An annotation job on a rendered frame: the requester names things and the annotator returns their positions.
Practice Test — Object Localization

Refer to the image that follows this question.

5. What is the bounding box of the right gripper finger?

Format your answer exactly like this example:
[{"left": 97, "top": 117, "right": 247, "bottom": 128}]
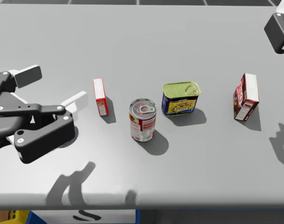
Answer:
[{"left": 263, "top": 0, "right": 284, "bottom": 55}]

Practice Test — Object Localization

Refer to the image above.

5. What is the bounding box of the white box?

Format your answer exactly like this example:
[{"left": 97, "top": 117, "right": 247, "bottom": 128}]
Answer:
[{"left": 31, "top": 209, "right": 137, "bottom": 224}]

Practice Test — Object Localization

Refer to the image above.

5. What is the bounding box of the red and white can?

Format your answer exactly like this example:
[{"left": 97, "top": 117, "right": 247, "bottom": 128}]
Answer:
[{"left": 129, "top": 98, "right": 157, "bottom": 142}]

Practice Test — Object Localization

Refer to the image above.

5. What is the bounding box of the green and blue rectangular can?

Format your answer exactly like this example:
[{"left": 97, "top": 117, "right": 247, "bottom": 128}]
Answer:
[{"left": 161, "top": 81, "right": 201, "bottom": 117}]

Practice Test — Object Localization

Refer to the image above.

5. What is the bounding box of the yellow box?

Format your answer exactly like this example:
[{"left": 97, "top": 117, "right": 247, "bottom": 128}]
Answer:
[{"left": 8, "top": 210, "right": 30, "bottom": 224}]

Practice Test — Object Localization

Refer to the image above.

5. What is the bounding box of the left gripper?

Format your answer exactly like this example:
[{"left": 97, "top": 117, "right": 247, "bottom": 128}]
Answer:
[{"left": 0, "top": 65, "right": 89, "bottom": 164}]

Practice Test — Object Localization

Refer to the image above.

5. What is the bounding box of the red and white carton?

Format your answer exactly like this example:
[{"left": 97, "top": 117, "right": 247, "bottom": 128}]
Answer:
[{"left": 92, "top": 77, "right": 110, "bottom": 117}]

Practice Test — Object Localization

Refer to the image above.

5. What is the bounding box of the brown and red carton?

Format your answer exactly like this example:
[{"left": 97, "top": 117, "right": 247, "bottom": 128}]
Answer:
[{"left": 233, "top": 73, "right": 260, "bottom": 122}]

